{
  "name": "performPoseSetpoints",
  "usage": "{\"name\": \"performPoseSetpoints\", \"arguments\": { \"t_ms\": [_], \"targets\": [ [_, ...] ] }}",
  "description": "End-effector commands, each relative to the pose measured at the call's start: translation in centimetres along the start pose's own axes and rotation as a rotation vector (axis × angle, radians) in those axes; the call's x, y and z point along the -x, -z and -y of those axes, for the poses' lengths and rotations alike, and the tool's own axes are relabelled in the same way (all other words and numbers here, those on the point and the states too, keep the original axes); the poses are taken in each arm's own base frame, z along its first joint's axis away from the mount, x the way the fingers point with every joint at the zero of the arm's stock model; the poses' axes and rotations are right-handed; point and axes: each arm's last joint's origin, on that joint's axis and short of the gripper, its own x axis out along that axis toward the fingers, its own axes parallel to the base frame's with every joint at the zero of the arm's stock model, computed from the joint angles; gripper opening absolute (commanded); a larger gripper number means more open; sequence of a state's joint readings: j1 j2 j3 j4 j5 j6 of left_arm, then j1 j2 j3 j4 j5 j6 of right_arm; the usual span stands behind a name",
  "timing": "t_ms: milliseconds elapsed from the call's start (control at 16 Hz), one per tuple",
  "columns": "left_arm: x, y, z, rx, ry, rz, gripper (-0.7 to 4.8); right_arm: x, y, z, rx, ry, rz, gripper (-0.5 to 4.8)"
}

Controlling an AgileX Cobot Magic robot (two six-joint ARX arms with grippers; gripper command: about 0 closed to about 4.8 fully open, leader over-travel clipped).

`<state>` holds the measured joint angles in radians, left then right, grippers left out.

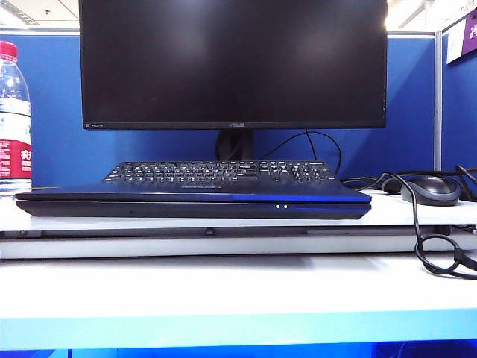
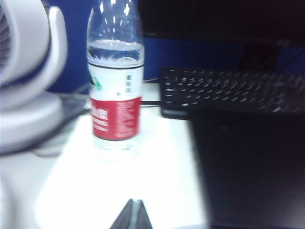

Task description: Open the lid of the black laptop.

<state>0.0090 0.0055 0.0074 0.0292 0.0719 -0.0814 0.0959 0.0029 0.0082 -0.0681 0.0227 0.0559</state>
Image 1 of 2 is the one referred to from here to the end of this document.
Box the black laptop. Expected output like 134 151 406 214
13 184 373 221

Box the black desktop keyboard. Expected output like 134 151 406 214
101 160 335 193

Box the black computer monitor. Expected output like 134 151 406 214
78 0 388 162

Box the wide blue partition panel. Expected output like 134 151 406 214
0 32 437 187

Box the black grey computer mouse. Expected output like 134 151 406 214
399 175 462 207

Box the blue partition panel with poster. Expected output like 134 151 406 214
441 14 477 176

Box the clear water bottle red cap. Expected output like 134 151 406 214
0 40 33 197

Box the ceiling light fixture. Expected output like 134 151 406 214
0 0 40 26
395 0 467 31

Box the white purple poster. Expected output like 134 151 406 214
446 10 477 65

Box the thin black monitor cable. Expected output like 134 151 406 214
260 128 342 176

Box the thick black looping cable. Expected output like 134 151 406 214
341 170 477 280

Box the aluminium partition post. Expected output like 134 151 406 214
434 30 444 171

